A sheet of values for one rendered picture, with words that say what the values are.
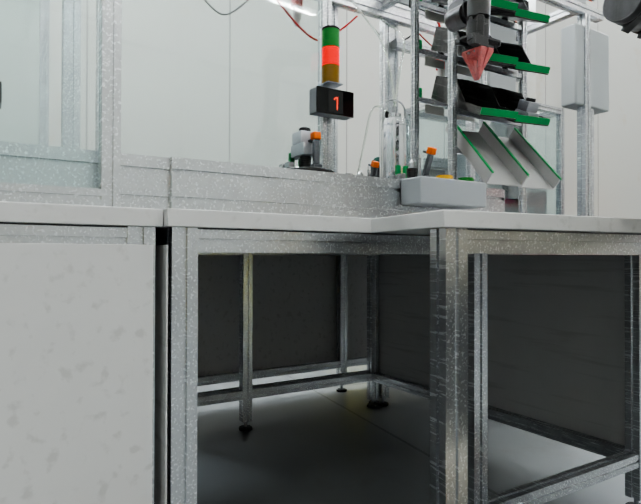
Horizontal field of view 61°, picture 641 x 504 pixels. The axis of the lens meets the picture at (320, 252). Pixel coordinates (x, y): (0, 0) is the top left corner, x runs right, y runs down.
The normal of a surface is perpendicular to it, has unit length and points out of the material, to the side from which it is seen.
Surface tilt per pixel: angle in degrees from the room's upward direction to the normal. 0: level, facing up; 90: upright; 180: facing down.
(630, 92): 90
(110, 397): 90
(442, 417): 90
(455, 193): 90
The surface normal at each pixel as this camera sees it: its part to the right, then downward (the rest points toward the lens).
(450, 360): 0.41, 0.00
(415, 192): -0.85, 0.00
